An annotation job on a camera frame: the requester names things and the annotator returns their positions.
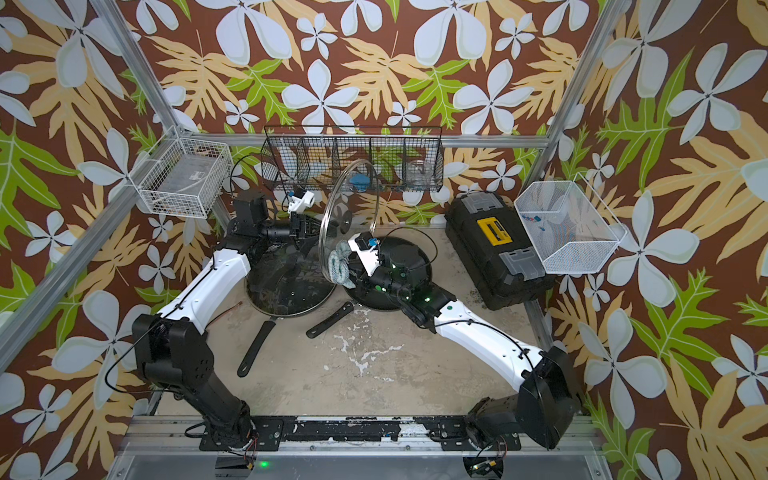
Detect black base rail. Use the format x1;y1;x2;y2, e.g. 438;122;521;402
198;415;520;453

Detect black wire basket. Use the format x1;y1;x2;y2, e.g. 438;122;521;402
260;125;444;192

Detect grey-green cloth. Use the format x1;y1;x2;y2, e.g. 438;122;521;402
327;241;356;289

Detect right black frying pan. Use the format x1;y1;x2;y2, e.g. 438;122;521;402
318;231;437;333

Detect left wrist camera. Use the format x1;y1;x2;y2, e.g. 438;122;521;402
287;190;316;215

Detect white wire basket right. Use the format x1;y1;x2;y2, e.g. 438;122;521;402
514;180;627;276

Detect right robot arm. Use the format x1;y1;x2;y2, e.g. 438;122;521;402
345;260;584;450

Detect white wire basket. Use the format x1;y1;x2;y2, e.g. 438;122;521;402
514;180;627;276
130;129;234;219

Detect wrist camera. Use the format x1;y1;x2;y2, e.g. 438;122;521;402
348;231;381;277
287;190;316;215

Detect left black frying pan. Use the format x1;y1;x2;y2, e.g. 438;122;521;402
236;239;337;379

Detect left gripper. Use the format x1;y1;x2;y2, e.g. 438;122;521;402
257;216;335;250

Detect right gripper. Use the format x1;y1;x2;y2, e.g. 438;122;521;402
340;258;416;305

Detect blue object in basket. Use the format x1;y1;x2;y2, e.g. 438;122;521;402
348;173;372;192

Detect black toolbox yellow latch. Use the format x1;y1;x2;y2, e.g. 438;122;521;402
445;192;555;310

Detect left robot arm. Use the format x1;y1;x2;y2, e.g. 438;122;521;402
132;193;320;452

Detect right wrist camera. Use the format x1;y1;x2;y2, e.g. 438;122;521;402
348;231;381;277

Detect black frying pan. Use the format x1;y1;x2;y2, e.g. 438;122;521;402
236;239;337;379
318;231;437;333

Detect white wire basket left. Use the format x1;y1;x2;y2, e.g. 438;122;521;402
130;129;234;219

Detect glass pot lid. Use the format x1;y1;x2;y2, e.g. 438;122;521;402
318;159;380;283
245;239;337;318

